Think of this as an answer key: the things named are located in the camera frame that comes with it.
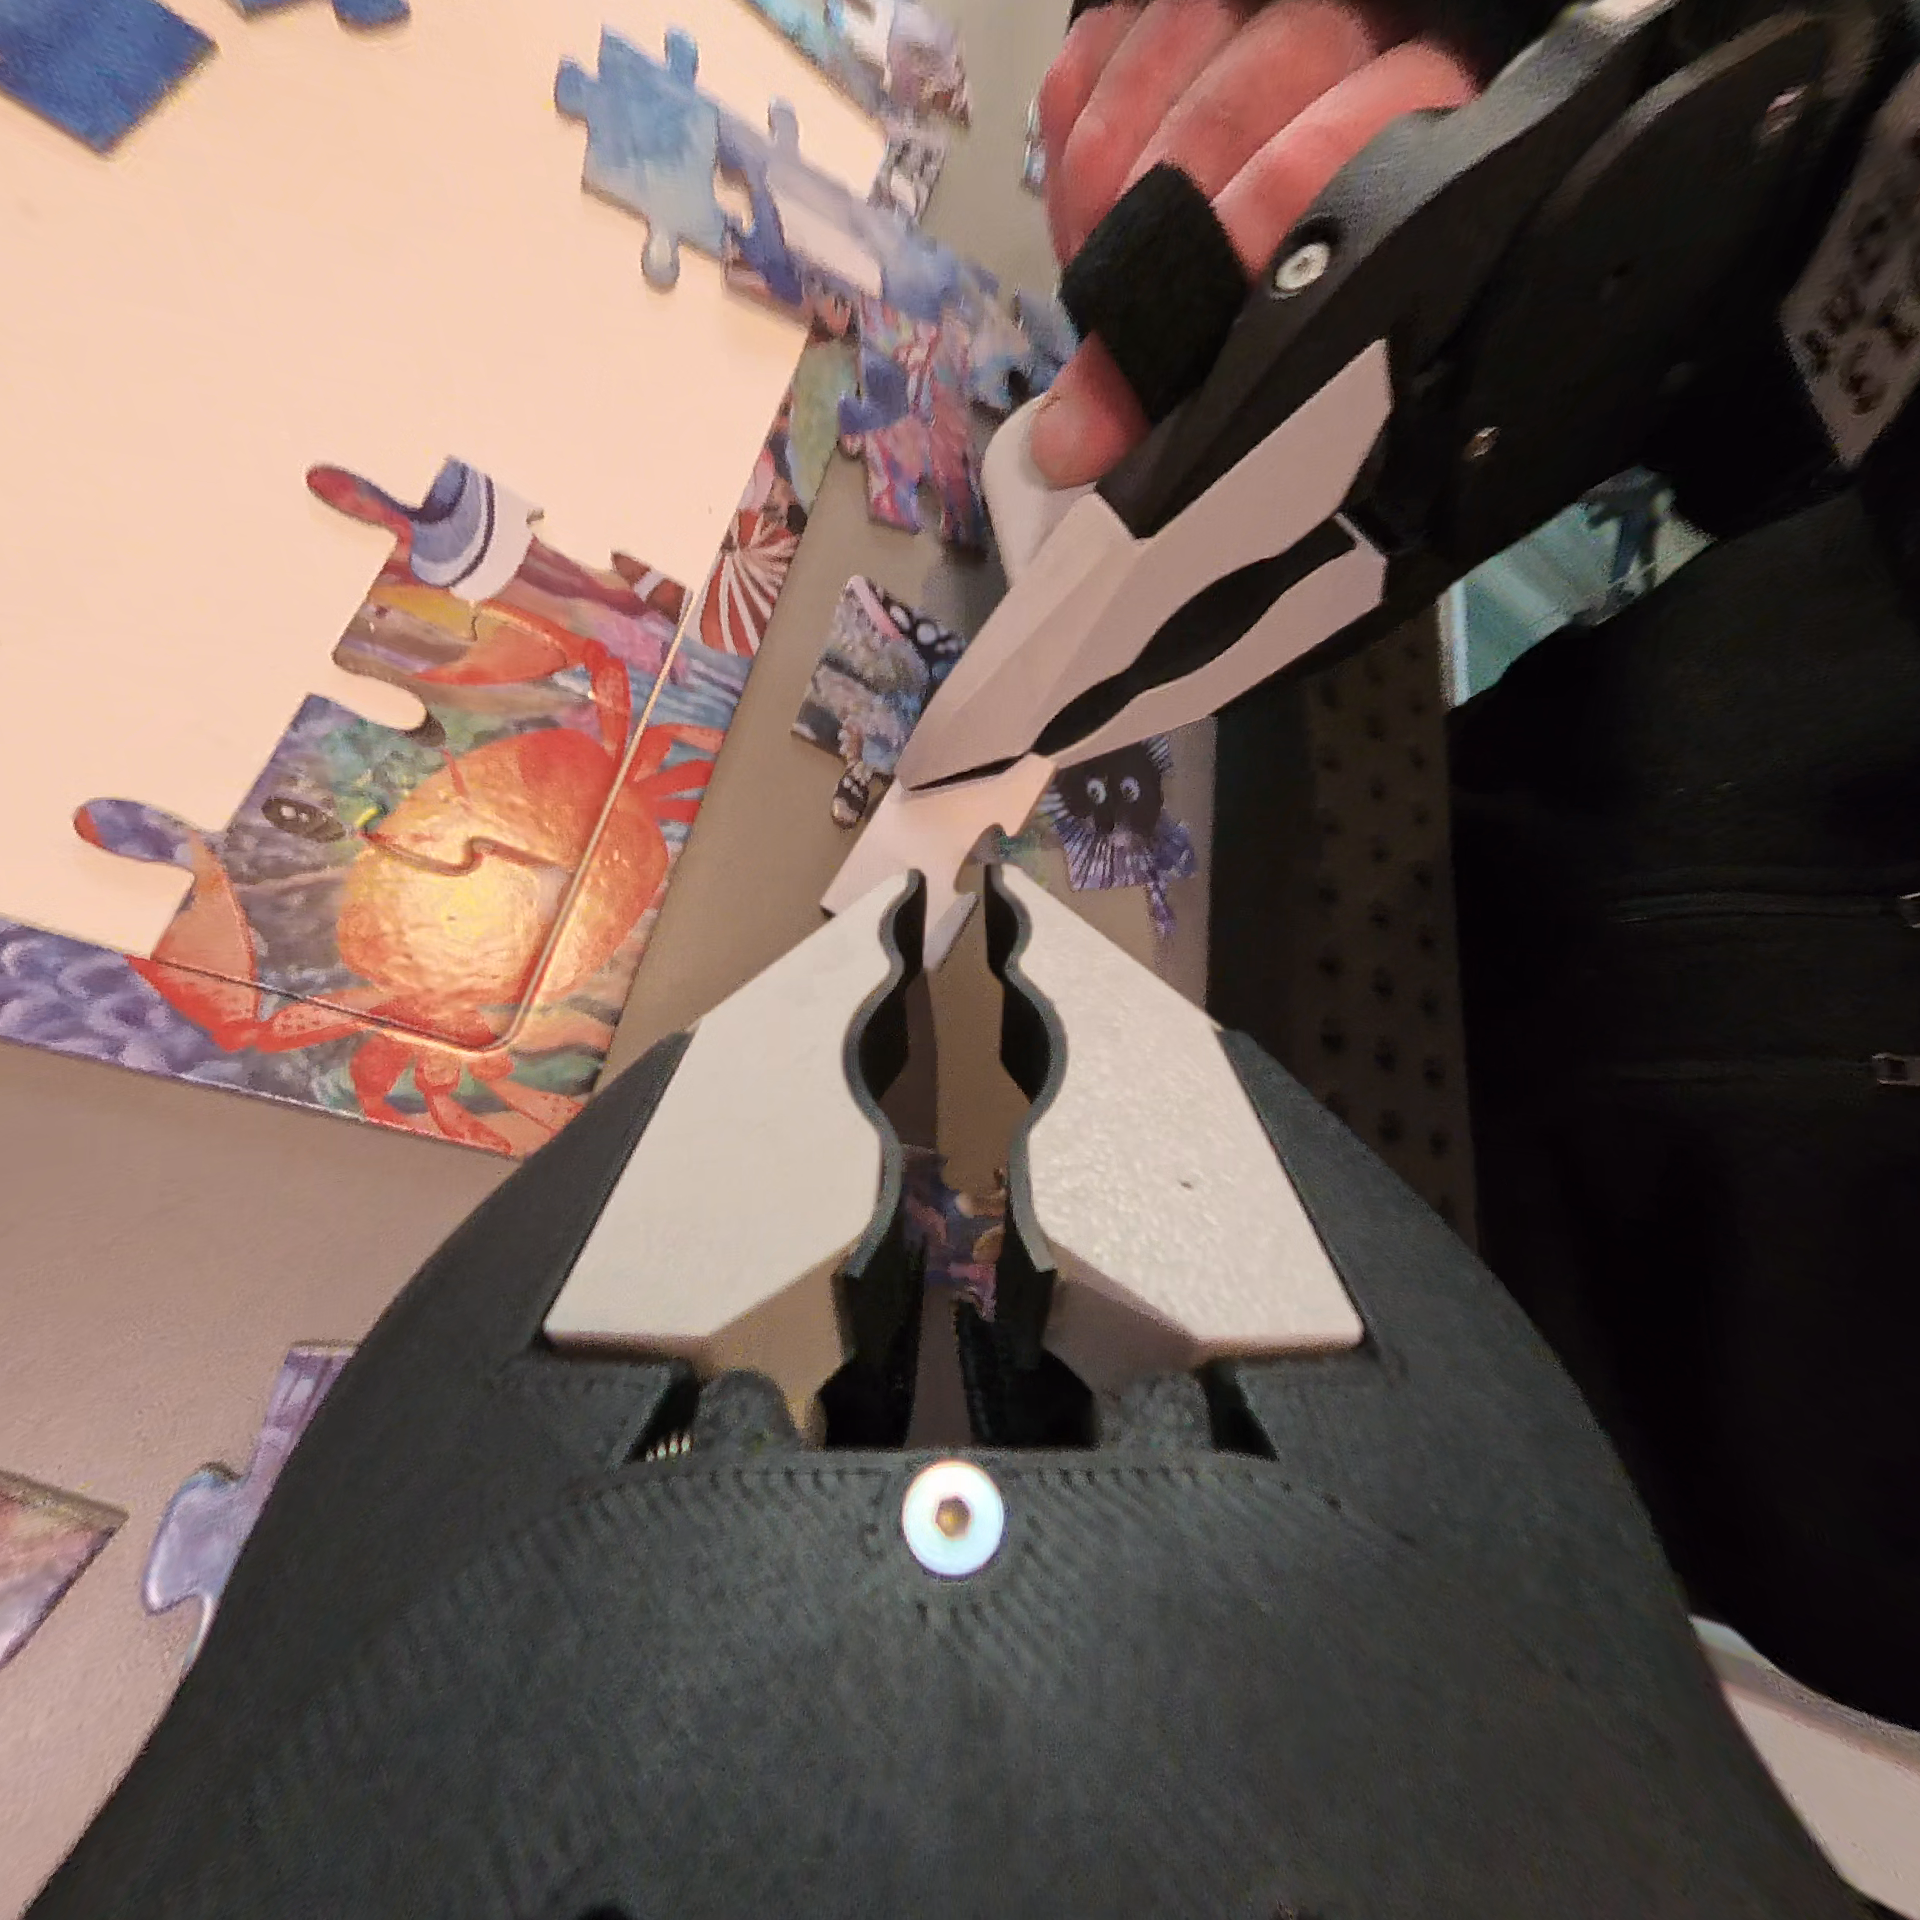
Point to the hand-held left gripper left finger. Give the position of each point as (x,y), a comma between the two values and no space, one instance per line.
(721,1184)

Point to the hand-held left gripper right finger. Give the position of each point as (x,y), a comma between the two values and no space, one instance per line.
(1184,1184)

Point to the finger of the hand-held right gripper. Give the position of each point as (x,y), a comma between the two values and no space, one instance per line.
(1306,600)
(1050,629)

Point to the joined orange crab puzzle pieces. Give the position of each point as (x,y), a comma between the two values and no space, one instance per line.
(480,869)

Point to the red coral white wave piece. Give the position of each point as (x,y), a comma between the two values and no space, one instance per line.
(480,555)

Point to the ocean jigsaw puzzle frame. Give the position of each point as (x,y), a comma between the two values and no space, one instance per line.
(301,300)

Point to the dark blue whale face piece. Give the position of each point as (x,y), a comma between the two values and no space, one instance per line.
(90,60)

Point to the person's right hand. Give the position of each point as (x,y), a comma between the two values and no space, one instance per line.
(1200,90)

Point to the black white spotted puzzle piece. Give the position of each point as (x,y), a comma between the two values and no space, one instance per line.
(869,675)

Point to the black urchin eye puzzle piece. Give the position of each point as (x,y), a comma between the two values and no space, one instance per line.
(1118,819)

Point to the purple orange fish puzzle piece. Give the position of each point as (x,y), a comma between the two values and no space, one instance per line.
(953,1231)

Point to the dark perforated panel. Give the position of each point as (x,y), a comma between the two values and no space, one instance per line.
(1335,931)

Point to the purple blue white puzzle piece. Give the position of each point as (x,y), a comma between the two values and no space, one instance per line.
(240,1499)

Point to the light blue splash puzzle piece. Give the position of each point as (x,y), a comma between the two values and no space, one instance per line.
(661,136)

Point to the purple white-patch puzzle piece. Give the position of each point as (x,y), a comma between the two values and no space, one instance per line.
(45,1559)

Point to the white plastic object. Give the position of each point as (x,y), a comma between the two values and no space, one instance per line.
(1845,1770)

